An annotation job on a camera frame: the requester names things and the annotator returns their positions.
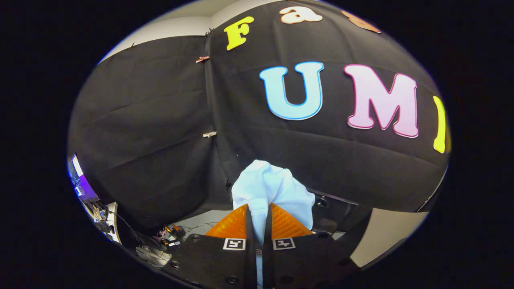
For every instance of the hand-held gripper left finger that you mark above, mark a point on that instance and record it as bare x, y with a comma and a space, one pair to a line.
251, 249

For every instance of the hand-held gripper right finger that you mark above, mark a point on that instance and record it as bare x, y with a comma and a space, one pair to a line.
268, 249

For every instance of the light blue polo shirt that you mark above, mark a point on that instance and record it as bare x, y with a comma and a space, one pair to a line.
269, 184

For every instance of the silver clip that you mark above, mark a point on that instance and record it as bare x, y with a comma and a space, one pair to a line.
209, 134

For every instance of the black backdrop cloth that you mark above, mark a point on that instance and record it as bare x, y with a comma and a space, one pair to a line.
160, 132

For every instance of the computer monitor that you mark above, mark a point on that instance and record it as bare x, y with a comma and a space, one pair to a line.
82, 180

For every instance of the copper clip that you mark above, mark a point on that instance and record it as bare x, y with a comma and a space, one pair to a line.
202, 59

